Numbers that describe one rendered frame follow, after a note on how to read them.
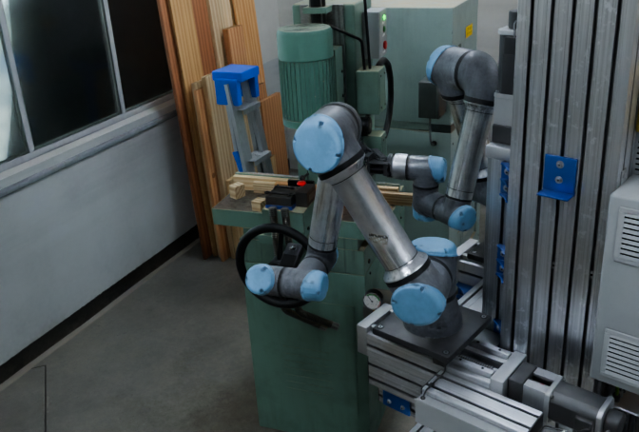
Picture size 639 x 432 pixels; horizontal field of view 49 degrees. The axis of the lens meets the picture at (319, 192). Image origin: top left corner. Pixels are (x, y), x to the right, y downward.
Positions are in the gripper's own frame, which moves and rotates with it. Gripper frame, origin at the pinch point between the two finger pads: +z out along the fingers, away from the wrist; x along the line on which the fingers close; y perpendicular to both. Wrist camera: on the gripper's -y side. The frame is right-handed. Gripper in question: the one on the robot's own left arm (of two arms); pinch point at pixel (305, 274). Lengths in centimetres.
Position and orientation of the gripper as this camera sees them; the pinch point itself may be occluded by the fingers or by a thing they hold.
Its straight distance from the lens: 205.0
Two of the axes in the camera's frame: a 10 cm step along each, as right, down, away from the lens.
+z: 3.1, 1.4, 9.4
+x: 9.4, 0.8, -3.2
